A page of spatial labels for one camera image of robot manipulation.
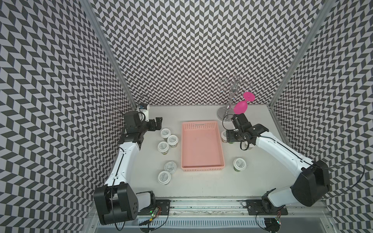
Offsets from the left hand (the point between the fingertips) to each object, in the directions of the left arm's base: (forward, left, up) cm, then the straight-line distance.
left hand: (153, 118), depth 82 cm
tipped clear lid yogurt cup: (-21, -9, -18) cm, 29 cm away
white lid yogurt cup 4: (-28, -7, -17) cm, 33 cm away
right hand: (-7, -46, -9) cm, 48 cm away
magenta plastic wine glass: (+13, -54, -5) cm, 56 cm away
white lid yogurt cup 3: (-9, -4, -17) cm, 19 cm away
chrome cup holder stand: (+22, -47, -21) cm, 56 cm away
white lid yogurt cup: (+1, -4, -16) cm, 17 cm away
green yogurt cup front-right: (-21, -48, -17) cm, 55 cm away
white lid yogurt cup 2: (-5, -9, -17) cm, 20 cm away
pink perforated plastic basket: (-6, -28, -23) cm, 36 cm away
